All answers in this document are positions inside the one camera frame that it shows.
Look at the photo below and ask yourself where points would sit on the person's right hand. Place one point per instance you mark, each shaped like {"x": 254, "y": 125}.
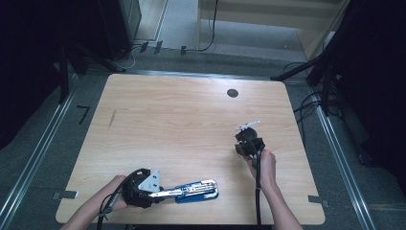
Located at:
{"x": 266, "y": 169}

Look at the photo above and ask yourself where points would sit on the person's left hand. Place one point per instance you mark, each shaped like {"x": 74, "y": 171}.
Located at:
{"x": 119, "y": 198}

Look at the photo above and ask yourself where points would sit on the light wooden furniture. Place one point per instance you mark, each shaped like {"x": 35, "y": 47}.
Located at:
{"x": 312, "y": 35}

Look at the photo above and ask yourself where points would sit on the long metal floor rail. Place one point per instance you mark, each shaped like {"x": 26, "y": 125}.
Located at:
{"x": 343, "y": 166}
{"x": 35, "y": 153}

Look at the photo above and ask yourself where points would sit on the dark cabinet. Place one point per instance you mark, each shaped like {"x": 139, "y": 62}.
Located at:
{"x": 123, "y": 25}

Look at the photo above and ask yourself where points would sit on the round dark table grommet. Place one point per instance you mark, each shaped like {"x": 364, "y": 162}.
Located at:
{"x": 232, "y": 93}

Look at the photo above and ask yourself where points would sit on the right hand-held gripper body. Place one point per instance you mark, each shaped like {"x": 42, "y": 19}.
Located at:
{"x": 252, "y": 140}

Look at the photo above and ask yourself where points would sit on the blue stapler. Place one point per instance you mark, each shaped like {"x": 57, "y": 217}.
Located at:
{"x": 194, "y": 191}

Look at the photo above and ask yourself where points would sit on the black metal stand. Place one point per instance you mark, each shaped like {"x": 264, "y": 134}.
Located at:
{"x": 325, "y": 73}
{"x": 63, "y": 73}

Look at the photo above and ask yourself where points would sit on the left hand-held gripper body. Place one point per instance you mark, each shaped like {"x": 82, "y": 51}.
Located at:
{"x": 140, "y": 191}

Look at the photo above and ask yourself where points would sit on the grey tape piece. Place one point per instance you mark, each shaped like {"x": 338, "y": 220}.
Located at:
{"x": 317, "y": 200}
{"x": 67, "y": 194}

